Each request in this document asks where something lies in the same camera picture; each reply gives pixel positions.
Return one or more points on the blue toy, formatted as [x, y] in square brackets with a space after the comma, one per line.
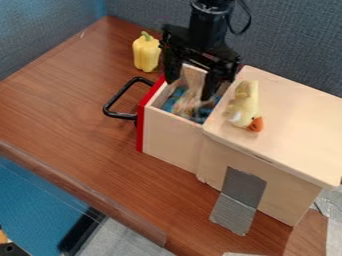
[171, 102]

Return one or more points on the yellow plush duck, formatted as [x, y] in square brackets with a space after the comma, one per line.
[246, 103]

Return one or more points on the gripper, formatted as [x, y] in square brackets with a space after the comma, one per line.
[214, 58]

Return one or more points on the drawer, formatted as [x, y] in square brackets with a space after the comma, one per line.
[171, 136]

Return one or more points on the yellow toy pepper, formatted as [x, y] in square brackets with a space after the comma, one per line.
[146, 53]

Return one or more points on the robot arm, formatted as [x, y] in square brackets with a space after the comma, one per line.
[208, 20]

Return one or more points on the grey tape strip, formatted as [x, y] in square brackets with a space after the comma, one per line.
[239, 200]

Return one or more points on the cabinet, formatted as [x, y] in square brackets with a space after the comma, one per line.
[285, 133]

